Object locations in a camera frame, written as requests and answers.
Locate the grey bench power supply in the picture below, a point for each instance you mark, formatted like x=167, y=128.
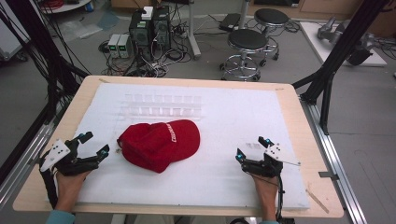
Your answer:
x=125, y=46
x=113, y=46

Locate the white box with black plug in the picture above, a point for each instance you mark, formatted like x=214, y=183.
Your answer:
x=147, y=13

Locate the thin wooden stick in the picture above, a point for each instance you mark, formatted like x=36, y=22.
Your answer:
x=317, y=200

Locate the black computer tower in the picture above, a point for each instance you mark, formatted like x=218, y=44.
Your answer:
x=162, y=29
x=140, y=35

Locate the clear plastic sheet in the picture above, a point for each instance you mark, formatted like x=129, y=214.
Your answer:
x=79, y=29

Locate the round white table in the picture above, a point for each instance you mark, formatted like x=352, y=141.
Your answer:
x=67, y=5

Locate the black round chrome stool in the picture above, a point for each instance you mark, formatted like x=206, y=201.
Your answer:
x=271, y=17
x=247, y=40

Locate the grey metal bracket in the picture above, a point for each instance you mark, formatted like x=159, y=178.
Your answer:
x=328, y=175

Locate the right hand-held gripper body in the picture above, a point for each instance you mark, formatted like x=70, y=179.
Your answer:
x=267, y=166

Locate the black metal frame stand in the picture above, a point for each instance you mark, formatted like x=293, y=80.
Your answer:
x=339, y=53
x=46, y=53

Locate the grey equipment case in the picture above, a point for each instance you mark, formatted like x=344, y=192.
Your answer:
x=11, y=34

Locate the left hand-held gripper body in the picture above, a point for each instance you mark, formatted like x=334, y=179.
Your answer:
x=73, y=163

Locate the person's left hand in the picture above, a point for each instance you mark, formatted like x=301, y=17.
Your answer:
x=70, y=186

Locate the grey metal table leg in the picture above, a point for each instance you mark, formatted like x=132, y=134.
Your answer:
x=193, y=34

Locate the red baseball cap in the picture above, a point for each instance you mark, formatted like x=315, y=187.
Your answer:
x=155, y=146

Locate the black flat case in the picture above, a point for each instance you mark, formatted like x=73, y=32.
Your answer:
x=229, y=21

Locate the aluminium rail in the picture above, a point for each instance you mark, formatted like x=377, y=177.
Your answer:
x=18, y=168
x=336, y=161

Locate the white floor platform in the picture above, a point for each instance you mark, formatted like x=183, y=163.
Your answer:
x=314, y=40

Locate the clear plastic divider rack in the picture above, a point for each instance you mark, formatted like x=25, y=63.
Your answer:
x=162, y=105

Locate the person's right hand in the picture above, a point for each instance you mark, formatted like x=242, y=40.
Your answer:
x=267, y=188

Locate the white foam mat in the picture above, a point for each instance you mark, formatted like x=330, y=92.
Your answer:
x=218, y=124

